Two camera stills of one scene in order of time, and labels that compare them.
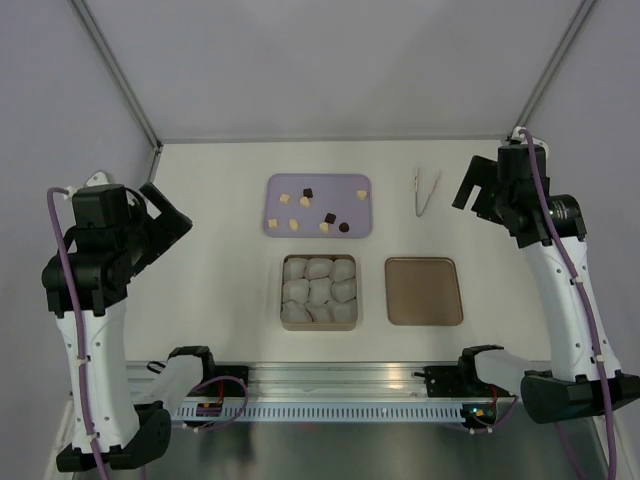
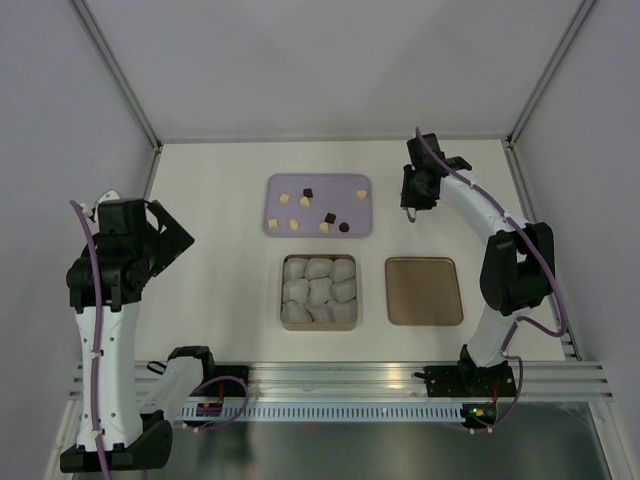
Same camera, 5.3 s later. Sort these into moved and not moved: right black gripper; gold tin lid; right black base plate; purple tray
Moved: right black gripper
Not moved: right black base plate; purple tray; gold tin lid
